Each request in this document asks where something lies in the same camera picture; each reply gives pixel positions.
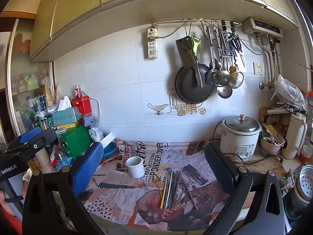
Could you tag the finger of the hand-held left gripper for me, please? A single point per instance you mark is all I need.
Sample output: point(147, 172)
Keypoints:
point(36, 142)

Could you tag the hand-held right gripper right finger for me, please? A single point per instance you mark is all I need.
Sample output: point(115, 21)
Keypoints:
point(220, 173)

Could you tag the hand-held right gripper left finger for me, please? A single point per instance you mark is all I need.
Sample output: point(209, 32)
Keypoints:
point(88, 169)

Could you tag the brown wooden chopstick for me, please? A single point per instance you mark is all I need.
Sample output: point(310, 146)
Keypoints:
point(190, 194)

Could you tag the white ceramic cup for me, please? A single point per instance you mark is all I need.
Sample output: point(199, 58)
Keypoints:
point(135, 169)

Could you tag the pile of chopsticks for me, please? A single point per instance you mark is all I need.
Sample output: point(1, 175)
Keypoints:
point(171, 191)

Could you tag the gold spoon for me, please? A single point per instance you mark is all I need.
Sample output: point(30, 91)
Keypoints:
point(156, 180)

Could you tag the person's left forearm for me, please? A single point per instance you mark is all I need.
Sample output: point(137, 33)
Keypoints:
point(8, 220)

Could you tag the person's left hand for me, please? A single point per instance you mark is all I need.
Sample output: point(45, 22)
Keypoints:
point(26, 182)

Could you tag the blue bowl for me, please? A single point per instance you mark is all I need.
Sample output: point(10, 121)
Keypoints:
point(110, 151)

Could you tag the green metal box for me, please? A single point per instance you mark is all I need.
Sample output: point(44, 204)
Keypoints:
point(75, 139)

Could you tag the white paper sheet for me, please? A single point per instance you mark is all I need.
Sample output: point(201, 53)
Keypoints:
point(107, 139)

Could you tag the white packet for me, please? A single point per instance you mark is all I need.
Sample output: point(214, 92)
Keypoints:
point(96, 134)

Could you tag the flat yellow box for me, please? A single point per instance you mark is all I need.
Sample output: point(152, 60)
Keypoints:
point(68, 126)

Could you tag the teal tissue box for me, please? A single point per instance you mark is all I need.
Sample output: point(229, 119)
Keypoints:
point(66, 116)

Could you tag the white rice cooker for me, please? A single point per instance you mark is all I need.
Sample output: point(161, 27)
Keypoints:
point(239, 139)

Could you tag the newspaper print tablecloth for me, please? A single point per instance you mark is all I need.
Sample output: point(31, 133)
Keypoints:
point(127, 193)

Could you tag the wooden cutting board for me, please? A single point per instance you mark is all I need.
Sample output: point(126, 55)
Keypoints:
point(266, 167)

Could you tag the clear plastic packet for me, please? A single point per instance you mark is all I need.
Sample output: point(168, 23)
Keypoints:
point(90, 120)

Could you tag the pink bowl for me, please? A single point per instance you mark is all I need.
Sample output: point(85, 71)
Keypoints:
point(270, 148)

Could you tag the red tin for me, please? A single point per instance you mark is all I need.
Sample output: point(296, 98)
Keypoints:
point(83, 104)

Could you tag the glass display cabinet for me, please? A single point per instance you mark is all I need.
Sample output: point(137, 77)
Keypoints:
point(24, 78)

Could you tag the red lidded canister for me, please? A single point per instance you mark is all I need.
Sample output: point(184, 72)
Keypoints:
point(77, 90)

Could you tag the patterned rag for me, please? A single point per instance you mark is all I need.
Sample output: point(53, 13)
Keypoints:
point(287, 180)

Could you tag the small steel ladle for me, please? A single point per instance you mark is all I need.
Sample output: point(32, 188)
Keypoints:
point(224, 91)

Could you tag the white thermos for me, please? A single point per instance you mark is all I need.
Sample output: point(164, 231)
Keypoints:
point(294, 137)

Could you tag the metal steamer pot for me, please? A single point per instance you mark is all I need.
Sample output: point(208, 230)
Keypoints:
point(304, 183)

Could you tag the black frying pan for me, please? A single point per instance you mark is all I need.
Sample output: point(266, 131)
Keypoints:
point(188, 88)

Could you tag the mesh strainer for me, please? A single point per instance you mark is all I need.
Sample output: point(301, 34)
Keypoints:
point(236, 79)

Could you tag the steel slotted spoon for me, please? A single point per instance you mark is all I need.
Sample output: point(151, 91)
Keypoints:
point(221, 77)

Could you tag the clear plastic bag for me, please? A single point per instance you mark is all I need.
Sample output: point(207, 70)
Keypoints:
point(289, 93)

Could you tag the metal masher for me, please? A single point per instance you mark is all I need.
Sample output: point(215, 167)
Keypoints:
point(226, 51)

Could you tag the green peeler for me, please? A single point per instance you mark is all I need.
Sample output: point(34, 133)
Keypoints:
point(195, 45)

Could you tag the white power strip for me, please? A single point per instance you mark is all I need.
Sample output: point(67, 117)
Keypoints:
point(152, 46)

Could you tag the white water heater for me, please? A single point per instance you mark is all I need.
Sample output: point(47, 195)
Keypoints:
point(261, 27)

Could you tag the white wall socket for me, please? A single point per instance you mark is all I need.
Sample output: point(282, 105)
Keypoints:
point(257, 68)

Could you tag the metal hanging rail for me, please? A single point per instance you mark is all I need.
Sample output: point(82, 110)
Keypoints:
point(171, 22)

